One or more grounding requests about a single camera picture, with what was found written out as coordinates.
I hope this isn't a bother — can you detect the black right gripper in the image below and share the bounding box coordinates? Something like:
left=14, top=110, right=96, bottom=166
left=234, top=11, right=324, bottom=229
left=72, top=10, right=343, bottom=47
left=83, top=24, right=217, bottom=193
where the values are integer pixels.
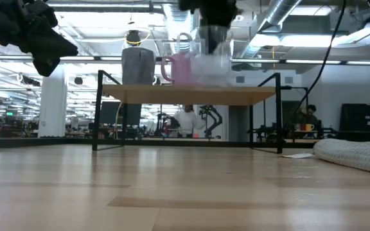
left=177, top=0, right=239, bottom=55

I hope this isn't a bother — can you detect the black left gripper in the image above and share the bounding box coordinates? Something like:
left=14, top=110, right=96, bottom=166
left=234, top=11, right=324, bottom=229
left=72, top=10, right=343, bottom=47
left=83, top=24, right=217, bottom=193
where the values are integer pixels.
left=0, top=0, right=79, bottom=78

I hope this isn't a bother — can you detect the clear plastic cup with handle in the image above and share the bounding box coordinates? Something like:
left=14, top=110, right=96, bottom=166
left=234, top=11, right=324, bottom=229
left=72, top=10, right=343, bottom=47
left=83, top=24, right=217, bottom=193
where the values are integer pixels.
left=175, top=25, right=234, bottom=87

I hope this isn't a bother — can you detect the pink plastic mug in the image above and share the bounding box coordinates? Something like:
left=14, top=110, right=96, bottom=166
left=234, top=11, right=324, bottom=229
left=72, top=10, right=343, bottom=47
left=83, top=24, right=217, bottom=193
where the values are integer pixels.
left=161, top=53, right=199, bottom=86

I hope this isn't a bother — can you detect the grey matte mug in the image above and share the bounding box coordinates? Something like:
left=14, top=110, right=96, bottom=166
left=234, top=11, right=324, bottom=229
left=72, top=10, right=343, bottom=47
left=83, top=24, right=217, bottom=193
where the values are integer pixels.
left=121, top=47, right=157, bottom=86

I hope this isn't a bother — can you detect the white room column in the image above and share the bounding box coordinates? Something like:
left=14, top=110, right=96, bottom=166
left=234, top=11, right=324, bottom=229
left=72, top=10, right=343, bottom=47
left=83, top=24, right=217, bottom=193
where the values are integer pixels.
left=38, top=64, right=69, bottom=139

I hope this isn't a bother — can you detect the long ceiling light bar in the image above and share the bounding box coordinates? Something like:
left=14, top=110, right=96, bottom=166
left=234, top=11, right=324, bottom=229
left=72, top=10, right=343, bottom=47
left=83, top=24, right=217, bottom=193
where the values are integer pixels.
left=0, top=55, right=370, bottom=66

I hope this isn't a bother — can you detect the dark computer monitor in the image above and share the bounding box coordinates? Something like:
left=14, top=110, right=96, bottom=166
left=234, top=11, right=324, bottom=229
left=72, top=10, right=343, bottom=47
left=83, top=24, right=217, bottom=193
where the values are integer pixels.
left=99, top=101, right=122, bottom=125

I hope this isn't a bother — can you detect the person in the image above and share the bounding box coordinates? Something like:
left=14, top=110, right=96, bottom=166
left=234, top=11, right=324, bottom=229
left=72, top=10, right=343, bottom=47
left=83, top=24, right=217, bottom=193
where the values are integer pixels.
left=291, top=104, right=321, bottom=133
left=173, top=104, right=206, bottom=139

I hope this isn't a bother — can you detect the white paper scrap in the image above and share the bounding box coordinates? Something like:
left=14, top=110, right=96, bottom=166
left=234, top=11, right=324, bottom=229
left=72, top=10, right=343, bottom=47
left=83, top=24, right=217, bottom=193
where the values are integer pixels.
left=282, top=153, right=315, bottom=159

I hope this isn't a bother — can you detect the white knitted cloth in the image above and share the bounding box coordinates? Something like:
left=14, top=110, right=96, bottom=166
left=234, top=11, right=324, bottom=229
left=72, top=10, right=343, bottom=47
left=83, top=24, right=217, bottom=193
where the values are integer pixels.
left=312, top=138, right=370, bottom=176

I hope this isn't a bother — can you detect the wooden shelf with black frame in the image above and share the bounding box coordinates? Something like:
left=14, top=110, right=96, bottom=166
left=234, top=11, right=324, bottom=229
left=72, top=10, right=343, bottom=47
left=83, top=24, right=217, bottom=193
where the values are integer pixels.
left=91, top=69, right=284, bottom=154

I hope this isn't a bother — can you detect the silver smooth ceiling duct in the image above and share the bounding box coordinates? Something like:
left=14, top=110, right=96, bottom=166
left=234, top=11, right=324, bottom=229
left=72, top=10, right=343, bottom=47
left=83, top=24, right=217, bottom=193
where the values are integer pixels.
left=238, top=0, right=303, bottom=58

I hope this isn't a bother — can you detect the black ceiling camera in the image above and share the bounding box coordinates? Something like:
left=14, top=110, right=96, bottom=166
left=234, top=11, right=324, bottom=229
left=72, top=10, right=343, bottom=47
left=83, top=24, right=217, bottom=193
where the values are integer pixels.
left=126, top=30, right=142, bottom=47

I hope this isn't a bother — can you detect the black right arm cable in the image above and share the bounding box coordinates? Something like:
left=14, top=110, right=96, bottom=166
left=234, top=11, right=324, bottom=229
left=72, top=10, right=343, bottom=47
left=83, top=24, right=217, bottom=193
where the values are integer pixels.
left=283, top=0, right=348, bottom=129

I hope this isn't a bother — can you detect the black box against wall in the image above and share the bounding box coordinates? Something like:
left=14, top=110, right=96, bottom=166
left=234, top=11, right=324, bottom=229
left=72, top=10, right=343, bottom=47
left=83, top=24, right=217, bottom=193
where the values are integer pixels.
left=340, top=103, right=370, bottom=133

